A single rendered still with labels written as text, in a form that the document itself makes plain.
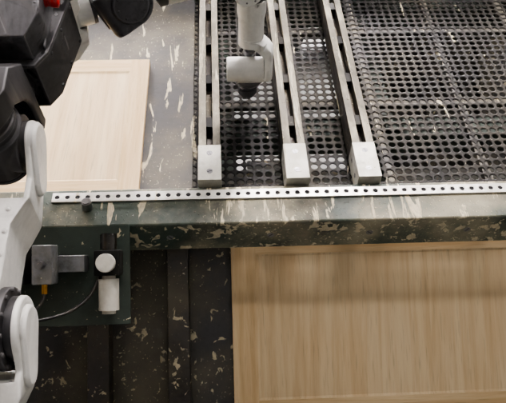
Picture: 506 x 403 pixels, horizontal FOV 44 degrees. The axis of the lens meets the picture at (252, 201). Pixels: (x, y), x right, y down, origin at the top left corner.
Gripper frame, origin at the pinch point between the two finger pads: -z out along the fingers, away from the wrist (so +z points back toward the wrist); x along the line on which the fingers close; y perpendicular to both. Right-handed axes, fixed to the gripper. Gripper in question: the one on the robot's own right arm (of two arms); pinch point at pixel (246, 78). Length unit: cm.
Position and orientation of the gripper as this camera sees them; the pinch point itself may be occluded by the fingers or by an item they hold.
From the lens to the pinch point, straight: 192.3
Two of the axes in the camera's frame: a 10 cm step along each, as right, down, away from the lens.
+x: -0.2, -10.0, -0.8
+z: 0.5, 0.8, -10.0
